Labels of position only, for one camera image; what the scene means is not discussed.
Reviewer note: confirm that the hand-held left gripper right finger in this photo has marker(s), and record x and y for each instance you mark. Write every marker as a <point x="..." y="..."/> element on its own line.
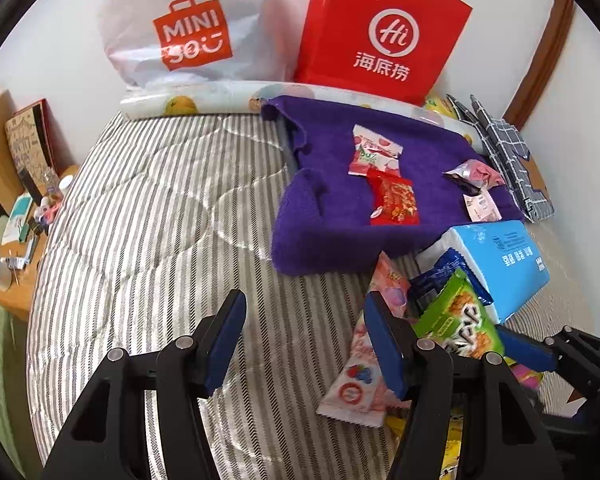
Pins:
<point x="385" y="345"/>

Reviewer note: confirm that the pink yellow snack bag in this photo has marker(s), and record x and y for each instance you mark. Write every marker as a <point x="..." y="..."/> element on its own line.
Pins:
<point x="525" y="375"/>

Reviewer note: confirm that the small white pink sachet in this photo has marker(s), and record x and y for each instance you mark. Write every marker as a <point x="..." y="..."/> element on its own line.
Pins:
<point x="482" y="207"/>

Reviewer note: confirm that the brown wooden door frame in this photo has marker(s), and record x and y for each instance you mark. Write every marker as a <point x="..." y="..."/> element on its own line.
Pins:
<point x="542" y="60"/>

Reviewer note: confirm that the teal white box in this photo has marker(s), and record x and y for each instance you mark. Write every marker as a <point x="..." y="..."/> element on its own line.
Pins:
<point x="19" y="217"/>

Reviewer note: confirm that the wooden nightstand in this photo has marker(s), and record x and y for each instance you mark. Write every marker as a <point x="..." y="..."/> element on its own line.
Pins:
<point x="20" y="295"/>

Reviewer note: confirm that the purple towel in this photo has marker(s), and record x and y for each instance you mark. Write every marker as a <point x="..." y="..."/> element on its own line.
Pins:
<point x="330" y="210"/>

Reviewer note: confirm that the red snack packet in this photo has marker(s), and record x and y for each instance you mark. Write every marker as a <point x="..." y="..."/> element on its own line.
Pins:
<point x="395" y="200"/>

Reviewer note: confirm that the yellow green chips bag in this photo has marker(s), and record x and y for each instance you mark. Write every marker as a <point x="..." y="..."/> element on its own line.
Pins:
<point x="440" y="107"/>

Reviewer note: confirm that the fruit print paper roll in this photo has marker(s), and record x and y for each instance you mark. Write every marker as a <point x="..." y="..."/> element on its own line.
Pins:
<point x="190" y="102"/>

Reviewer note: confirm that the blue tissue pack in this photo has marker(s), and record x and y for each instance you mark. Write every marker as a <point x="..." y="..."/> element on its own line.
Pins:
<point x="510" y="265"/>

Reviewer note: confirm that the pink white blueberry snack packet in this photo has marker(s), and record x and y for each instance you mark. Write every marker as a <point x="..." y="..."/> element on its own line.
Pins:
<point x="352" y="385"/>

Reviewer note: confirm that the white plastic shopping bag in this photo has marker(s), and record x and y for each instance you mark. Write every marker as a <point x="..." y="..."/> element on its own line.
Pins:
<point x="190" y="0"/>

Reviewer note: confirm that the patterned notebook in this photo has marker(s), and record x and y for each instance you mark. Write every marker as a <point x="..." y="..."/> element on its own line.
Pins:
<point x="30" y="140"/>

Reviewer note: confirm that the red paper shopping bag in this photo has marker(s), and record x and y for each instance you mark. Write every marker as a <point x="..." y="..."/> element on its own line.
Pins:
<point x="380" y="10"/>

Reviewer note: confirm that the grey plaid folded cloth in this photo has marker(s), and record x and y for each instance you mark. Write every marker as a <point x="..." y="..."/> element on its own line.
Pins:
<point x="510" y="155"/>

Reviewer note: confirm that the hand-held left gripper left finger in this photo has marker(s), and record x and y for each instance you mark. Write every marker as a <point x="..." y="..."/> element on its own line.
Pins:
<point x="225" y="340"/>

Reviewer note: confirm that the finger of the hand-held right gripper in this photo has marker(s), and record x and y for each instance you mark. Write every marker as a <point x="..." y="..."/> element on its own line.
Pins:
<point x="527" y="352"/>

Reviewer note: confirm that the dark blue snack packet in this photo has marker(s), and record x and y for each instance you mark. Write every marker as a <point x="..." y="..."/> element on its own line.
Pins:
<point x="437" y="275"/>

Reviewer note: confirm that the pink peach snack packet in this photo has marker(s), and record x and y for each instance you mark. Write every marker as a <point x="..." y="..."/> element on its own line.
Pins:
<point x="390" y="277"/>

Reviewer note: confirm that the green snack packet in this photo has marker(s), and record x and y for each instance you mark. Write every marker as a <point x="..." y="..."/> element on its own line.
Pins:
<point x="455" y="315"/>

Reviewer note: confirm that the yellow snack packet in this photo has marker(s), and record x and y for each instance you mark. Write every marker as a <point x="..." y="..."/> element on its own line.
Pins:
<point x="450" y="435"/>

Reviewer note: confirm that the white round jar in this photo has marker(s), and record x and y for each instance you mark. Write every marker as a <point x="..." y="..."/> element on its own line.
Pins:
<point x="66" y="184"/>

